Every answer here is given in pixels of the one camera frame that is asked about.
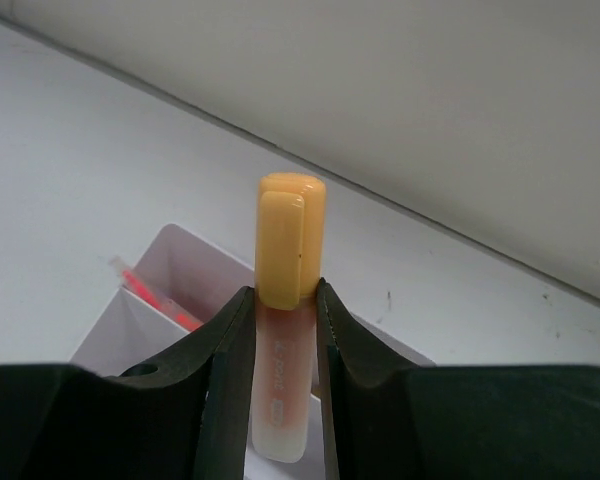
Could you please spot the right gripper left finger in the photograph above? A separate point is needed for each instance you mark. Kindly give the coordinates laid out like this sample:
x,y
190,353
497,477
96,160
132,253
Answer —
x,y
182,413

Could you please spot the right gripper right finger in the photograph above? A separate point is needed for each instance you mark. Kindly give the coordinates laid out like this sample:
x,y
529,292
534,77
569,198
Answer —
x,y
386,417

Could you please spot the red highlighter pen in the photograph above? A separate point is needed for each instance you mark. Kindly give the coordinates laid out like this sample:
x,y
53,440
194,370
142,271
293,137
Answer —
x,y
154,297

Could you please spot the orange capped marker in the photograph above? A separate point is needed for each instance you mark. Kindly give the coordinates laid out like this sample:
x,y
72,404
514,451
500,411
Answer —
x,y
288,253

